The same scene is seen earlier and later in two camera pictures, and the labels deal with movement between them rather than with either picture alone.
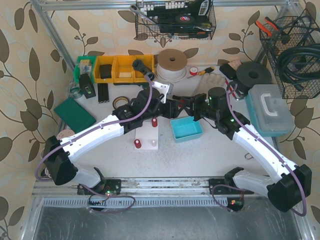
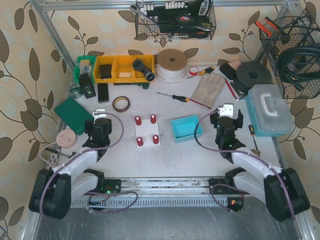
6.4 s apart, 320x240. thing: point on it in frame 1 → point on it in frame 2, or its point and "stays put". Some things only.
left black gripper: (170, 110) → (88, 127)
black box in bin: (105, 71) stays put
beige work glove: (209, 80) stays put
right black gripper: (198, 107) → (240, 119)
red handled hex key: (230, 89) stays put
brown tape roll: (117, 98) stays put
